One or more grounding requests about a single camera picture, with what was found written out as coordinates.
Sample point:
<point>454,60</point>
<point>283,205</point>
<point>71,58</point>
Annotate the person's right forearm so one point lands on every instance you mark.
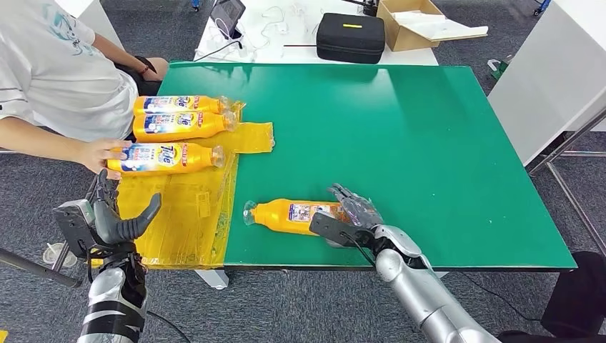
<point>38,137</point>

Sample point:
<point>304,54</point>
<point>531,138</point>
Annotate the brown cardboard box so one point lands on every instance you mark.
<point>400,37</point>

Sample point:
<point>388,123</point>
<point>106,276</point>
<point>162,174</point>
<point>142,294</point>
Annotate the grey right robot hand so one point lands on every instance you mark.
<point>362,210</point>

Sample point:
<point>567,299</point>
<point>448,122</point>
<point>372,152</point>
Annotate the black zip case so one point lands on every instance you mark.
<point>350,42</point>

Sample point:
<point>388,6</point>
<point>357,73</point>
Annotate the green and white object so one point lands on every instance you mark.
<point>498,71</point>

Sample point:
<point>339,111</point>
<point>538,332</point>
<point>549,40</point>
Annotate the blue caster wheel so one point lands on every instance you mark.
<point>542,5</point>
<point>195,5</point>

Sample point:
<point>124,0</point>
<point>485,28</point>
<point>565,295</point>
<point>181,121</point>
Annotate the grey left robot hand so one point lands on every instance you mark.
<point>113,227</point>

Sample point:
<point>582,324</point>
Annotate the white cabinet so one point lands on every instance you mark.
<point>549,71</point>

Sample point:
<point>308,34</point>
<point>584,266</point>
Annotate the clear plastic cup lid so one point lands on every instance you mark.
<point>49,255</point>

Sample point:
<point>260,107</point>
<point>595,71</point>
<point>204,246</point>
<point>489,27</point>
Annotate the thin black rod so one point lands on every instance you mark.
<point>299,46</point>

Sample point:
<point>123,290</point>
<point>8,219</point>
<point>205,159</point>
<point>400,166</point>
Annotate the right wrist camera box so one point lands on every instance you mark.
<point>331,227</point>

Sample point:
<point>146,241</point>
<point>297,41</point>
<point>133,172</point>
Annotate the white table foot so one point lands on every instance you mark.
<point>213,280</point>

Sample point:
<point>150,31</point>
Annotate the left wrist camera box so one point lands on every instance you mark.
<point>73,227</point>

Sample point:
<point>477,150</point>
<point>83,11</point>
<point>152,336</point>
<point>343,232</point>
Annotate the person's right hand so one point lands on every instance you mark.
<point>97,154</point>

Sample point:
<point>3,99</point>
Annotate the tablet on stand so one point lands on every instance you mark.
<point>228,14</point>

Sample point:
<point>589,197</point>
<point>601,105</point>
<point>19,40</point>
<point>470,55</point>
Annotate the person's left forearm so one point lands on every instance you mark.
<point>118,49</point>

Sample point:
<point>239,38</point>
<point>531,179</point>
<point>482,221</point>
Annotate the grey metal leg frame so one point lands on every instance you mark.
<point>60,262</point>
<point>568,140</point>

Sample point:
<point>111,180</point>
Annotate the person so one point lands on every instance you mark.
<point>52,75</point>

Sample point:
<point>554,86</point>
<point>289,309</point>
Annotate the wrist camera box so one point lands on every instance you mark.
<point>331,227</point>
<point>73,227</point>

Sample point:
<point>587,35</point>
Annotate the white table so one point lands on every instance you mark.
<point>293,53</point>

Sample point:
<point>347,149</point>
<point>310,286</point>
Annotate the white foam sheet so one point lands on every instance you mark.
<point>438,27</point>

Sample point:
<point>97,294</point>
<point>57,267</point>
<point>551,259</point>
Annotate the small black device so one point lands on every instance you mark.
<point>370,6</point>

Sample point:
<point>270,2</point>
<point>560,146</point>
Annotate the dark metal bar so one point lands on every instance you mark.
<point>33,266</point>

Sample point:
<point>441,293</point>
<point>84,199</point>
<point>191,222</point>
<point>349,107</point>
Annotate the person's left hand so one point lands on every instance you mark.
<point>158,70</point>

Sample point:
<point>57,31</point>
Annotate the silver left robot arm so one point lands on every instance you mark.
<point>106,293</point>

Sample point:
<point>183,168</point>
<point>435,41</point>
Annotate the orange detergent bottle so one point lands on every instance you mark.
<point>274,215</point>
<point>180,104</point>
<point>161,158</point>
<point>184,125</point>

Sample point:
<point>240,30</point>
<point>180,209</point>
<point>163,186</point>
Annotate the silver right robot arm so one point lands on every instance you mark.
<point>416,289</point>

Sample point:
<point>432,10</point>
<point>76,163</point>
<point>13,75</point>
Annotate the yellow floor marker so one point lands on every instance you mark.
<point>4,336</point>

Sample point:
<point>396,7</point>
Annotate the yellow taped board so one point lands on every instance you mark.
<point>189,213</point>

